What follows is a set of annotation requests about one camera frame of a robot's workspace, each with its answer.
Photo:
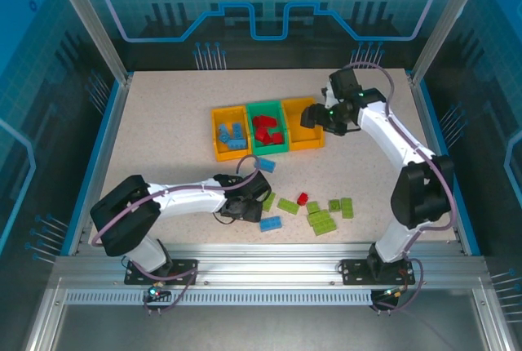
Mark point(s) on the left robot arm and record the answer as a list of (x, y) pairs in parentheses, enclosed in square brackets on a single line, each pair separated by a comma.
[(187, 201)]

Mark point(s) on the orange plastic bin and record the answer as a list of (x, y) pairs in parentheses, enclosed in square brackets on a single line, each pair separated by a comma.
[(297, 130), (220, 153)]

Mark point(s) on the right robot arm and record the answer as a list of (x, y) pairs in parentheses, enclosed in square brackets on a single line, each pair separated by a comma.
[(387, 130)]

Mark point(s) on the blue table edge trim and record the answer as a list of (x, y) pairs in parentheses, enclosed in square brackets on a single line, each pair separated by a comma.
[(103, 122), (434, 122)]

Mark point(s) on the green plastic bin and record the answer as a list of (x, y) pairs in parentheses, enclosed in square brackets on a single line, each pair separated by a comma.
[(269, 149)]

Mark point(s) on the small green lego brick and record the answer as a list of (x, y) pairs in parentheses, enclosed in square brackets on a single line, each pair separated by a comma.
[(313, 207), (334, 205)]

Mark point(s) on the aluminium frame rail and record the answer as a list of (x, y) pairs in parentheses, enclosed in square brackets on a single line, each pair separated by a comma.
[(265, 265)]

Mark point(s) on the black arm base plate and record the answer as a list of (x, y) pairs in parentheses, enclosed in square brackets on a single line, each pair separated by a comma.
[(355, 271), (185, 271)]

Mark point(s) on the power connector with led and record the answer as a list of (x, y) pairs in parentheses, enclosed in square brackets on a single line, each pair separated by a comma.
[(393, 293), (157, 290)]

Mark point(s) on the aluminium frame post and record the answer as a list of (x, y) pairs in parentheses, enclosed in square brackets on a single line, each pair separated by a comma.
[(95, 28), (445, 28)]

